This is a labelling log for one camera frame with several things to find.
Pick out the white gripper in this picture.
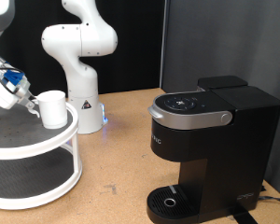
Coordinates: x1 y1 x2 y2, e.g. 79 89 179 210
0 77 39 111

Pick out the white mug green-taped handle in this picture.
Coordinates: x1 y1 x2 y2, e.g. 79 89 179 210
31 90 69 130

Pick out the black Keurig coffee machine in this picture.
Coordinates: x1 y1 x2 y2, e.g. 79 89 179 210
146 75 280 224

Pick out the white two-tier turntable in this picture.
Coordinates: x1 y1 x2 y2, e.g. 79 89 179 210
0 98 84 211

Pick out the black curtain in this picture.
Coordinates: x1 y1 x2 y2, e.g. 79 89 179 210
0 0 166 104

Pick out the black drip tray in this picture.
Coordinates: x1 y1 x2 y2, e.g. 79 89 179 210
146 185 199 224

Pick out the grey partition panel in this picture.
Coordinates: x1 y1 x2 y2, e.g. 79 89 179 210
160 0 280 200

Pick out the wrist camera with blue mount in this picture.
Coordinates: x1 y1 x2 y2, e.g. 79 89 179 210
2 68 25 89

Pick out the black strap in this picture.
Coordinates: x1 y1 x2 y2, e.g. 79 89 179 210
228 210 258 224

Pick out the braided power cable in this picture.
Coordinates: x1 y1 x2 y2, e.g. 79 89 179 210
258 195 280 206

